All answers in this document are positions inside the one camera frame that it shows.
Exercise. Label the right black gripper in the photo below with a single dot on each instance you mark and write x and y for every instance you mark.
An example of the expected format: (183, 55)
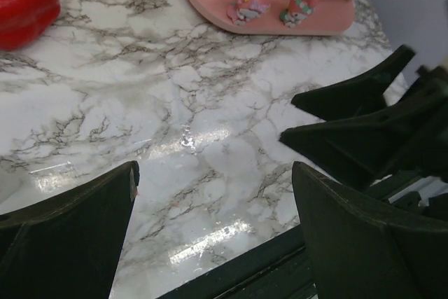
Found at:
(361, 139)

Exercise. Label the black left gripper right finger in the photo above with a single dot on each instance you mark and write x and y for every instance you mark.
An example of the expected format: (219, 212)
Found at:
(361, 247)

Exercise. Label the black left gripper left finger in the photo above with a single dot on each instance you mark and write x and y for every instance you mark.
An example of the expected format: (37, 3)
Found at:
(69, 245)

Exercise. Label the pink bunny toy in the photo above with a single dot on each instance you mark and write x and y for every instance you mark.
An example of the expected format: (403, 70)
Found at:
(298, 11)

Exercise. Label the pink toy figure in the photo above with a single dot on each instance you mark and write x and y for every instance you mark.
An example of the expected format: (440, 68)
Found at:
(242, 11)

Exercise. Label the white bottle black cap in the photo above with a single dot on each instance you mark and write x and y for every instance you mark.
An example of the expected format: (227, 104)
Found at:
(9, 184)

